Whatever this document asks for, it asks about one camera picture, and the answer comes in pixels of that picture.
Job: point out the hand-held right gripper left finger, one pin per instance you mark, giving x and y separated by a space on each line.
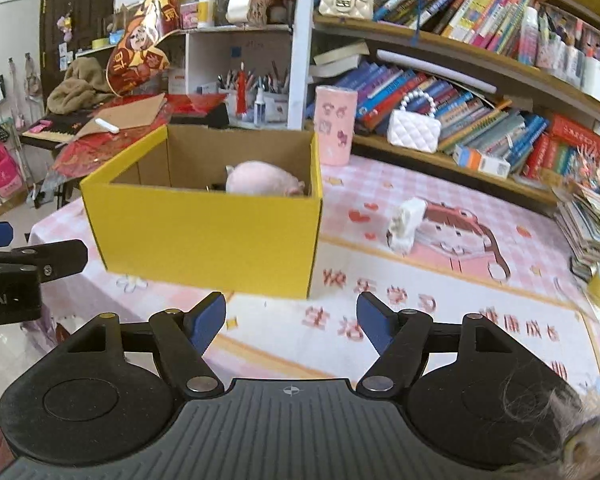
207 320

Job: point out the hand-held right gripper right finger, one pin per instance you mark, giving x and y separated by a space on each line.
375 320

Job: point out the yellow cardboard box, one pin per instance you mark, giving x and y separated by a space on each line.
205 240

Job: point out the pink plush toy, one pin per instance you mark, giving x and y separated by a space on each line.
260 180

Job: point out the pink hanging bag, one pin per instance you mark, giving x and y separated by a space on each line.
6 175

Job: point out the pink printed desk mat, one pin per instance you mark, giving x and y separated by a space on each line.
455 285

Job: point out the white charger adapter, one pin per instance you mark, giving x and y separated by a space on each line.
405 225

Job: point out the white marker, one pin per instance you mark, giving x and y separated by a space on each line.
107 126

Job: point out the beige hanging bag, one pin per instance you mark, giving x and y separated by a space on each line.
32 82

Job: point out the brown cardboard sheet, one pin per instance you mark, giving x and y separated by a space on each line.
135 110

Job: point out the brown fleece cloth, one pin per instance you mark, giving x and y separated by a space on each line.
77 85

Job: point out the orange and white carton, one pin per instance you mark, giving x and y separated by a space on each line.
480 162

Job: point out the pink cylindrical pen holder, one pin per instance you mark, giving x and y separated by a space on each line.
332 125

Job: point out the red paper sheets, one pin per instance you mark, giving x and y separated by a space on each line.
190 105

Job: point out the clear spray bottle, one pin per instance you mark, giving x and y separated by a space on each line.
260 110

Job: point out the red and gold figure poster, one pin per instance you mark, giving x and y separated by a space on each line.
140 50

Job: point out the row of colourful books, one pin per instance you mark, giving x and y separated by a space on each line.
455 110

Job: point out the white organiser with pens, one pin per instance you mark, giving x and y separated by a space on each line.
260 100

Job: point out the red tassel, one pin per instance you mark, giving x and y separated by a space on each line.
241 90

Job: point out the stack of picture books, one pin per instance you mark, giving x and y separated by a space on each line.
587 225

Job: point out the dark wooden door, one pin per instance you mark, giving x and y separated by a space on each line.
85 10

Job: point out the red dictionaries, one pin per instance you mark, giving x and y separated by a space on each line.
565 150

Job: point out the lying thick books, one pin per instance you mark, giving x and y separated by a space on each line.
337 60

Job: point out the holographic sticker ornament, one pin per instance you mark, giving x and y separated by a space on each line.
592 170

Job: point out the small pink box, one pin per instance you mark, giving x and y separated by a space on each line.
189 15

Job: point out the wooden bookshelf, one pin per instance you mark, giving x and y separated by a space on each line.
455 55

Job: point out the white plastic bottle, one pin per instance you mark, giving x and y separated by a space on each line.
207 10

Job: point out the white shelf unit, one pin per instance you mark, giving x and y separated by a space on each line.
300 35

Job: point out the long shelf row of books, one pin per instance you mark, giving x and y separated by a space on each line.
480 10

